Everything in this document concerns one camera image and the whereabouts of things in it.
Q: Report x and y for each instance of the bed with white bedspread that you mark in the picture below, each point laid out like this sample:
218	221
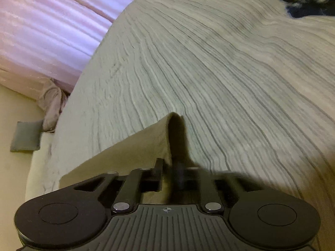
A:
209	70

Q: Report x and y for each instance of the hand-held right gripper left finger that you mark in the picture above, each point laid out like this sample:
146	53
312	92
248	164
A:
158	174

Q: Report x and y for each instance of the pink drape curtain with bundle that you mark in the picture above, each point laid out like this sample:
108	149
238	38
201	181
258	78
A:
51	102

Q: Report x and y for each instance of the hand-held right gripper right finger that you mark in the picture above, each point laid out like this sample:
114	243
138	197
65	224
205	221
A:
179	174

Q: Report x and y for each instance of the olive brown garment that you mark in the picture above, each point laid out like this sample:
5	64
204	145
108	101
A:
130	157

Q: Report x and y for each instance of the grey cushion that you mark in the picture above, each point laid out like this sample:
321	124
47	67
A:
26	136

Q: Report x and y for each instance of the sheer white curtain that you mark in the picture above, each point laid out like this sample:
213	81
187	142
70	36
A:
52	23

